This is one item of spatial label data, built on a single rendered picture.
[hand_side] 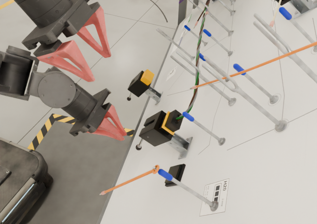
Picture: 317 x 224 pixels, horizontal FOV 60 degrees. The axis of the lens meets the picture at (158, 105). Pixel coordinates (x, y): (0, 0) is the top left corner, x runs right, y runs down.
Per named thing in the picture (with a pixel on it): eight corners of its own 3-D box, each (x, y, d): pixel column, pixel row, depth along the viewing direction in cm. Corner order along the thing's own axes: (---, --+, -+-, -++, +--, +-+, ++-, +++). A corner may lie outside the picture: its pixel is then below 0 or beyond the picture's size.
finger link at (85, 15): (129, 44, 44) (93, -9, 38) (109, 76, 40) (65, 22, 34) (100, 51, 48) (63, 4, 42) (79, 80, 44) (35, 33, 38)
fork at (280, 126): (288, 129, 35) (207, 61, 31) (275, 134, 36) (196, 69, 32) (287, 118, 36) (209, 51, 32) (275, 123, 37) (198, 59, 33)
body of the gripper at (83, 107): (113, 93, 57) (85, 69, 54) (90, 133, 51) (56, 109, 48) (98, 100, 61) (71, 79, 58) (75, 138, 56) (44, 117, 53)
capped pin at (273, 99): (277, 103, 39) (235, 67, 37) (268, 104, 41) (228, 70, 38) (280, 95, 40) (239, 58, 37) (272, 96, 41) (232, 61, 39)
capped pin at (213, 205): (210, 203, 38) (150, 165, 35) (218, 199, 38) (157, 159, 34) (211, 213, 37) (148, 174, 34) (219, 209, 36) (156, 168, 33)
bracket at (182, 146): (185, 139, 56) (166, 126, 54) (193, 136, 54) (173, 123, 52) (178, 159, 53) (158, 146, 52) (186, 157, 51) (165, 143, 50)
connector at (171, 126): (168, 123, 52) (160, 118, 51) (185, 115, 48) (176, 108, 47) (163, 136, 50) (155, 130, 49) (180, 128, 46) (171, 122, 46)
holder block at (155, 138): (162, 129, 55) (146, 118, 54) (178, 121, 51) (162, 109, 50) (154, 146, 53) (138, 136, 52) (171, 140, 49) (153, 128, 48)
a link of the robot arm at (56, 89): (8, 45, 50) (-5, 91, 50) (0, 42, 39) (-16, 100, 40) (74, 65, 55) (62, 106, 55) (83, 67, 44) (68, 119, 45)
